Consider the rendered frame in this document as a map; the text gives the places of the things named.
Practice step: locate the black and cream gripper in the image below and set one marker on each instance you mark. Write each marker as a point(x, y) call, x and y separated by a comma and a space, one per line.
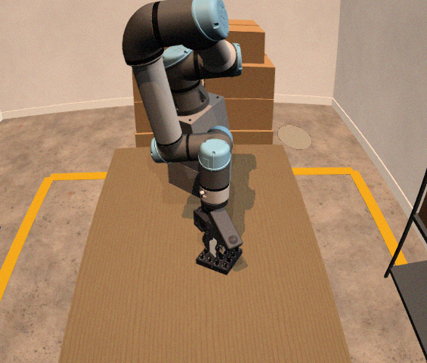
point(202, 221)

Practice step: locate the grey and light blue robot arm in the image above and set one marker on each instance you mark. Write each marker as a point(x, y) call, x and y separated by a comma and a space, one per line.
point(197, 25)

